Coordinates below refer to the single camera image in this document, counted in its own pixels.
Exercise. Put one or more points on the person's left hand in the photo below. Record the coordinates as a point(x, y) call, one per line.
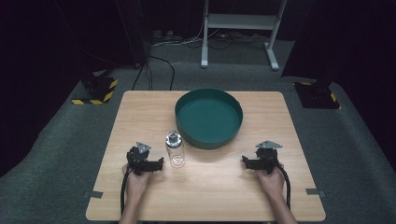
point(135, 184)

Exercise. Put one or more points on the person's right hand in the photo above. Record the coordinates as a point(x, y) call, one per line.
point(273, 183)

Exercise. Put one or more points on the grey tape strip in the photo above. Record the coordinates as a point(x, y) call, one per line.
point(93, 194)
point(315, 192)

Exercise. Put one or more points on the black yellow striped base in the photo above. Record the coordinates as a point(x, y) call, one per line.
point(99, 90)
point(317, 95)

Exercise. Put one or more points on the green round tray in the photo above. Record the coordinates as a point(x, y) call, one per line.
point(208, 119)

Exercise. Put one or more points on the clear bottle with silver cap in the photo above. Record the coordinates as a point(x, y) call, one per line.
point(175, 154)

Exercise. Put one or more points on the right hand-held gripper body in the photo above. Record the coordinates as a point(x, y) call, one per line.
point(267, 157)

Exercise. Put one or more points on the dark stand column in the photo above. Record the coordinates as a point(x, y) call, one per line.
point(132, 31)

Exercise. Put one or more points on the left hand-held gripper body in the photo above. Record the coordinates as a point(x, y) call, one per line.
point(138, 158)

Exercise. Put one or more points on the power strip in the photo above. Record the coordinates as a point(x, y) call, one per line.
point(165, 36)

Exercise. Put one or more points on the white metal stand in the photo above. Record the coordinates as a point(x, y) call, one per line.
point(239, 21)

